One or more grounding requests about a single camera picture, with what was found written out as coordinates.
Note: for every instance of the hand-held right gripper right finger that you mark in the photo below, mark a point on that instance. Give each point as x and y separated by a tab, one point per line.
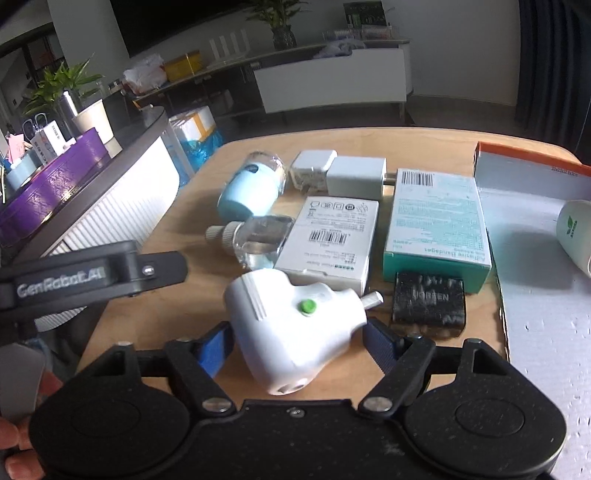
382	345

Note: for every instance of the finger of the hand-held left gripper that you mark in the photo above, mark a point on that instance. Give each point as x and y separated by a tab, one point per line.
164	270

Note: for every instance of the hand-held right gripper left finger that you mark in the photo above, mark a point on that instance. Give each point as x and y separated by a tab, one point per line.
213	347

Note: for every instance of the black packet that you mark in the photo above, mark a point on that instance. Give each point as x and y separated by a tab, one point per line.
427	304

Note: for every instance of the clear glass bottle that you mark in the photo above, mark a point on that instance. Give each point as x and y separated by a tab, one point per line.
263	240

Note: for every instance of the white adapter box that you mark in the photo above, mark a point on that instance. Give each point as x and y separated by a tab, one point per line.
328	244

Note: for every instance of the teal bandage box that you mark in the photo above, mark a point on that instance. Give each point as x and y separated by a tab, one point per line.
434	221

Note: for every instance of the cardboard box with orange rim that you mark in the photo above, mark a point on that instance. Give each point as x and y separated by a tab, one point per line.
531	277

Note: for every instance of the person's left hand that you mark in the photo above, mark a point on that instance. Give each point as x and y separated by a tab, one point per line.
7	434

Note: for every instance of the curved white counter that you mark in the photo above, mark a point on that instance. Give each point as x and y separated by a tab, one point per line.
120	194

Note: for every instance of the purple box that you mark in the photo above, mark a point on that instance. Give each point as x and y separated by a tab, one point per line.
46	184

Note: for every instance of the light blue round device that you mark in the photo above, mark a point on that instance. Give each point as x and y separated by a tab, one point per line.
249	194

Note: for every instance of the blue plastic bags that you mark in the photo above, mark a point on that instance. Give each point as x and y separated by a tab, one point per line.
194	138

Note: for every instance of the small white carton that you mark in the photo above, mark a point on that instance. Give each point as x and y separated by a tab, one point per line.
50	141

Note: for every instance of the white paper cup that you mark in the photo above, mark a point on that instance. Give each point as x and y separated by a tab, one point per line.
94	121

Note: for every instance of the steel tumbler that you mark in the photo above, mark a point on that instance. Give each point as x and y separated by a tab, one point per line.
68	110

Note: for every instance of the white charger with prongs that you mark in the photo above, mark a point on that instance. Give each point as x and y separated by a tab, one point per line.
353	177

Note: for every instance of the small white charger plug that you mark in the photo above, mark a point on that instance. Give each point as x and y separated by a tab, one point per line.
311	161

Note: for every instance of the white plastic bag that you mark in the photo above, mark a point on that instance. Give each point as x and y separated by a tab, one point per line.
144	74

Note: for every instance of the leafy green plant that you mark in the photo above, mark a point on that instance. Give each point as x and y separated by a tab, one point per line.
60	81

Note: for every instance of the yellow box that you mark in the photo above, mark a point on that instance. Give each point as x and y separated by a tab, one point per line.
183	67

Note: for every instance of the white router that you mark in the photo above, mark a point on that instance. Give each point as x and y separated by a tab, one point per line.
228	46

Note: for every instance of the black television screen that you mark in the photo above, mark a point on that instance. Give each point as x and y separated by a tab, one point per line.
184	18

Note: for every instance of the white media console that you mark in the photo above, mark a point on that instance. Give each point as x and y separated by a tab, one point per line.
332	78

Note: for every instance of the bamboo plant in vase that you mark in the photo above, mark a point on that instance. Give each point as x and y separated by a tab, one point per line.
281	27

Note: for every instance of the pile of light cloth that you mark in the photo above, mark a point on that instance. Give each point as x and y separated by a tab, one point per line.
339	48

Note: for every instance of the clear acrylic organizer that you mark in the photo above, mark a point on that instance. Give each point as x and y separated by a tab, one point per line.
360	33

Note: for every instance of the dark curtain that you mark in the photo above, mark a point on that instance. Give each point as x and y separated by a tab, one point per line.
554	60

